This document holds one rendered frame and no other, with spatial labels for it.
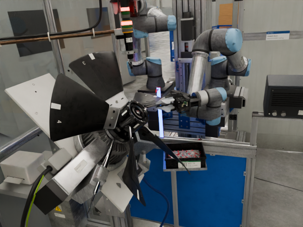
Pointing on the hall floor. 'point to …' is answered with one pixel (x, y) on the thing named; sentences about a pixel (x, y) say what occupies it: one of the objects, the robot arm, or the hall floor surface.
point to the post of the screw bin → (174, 198)
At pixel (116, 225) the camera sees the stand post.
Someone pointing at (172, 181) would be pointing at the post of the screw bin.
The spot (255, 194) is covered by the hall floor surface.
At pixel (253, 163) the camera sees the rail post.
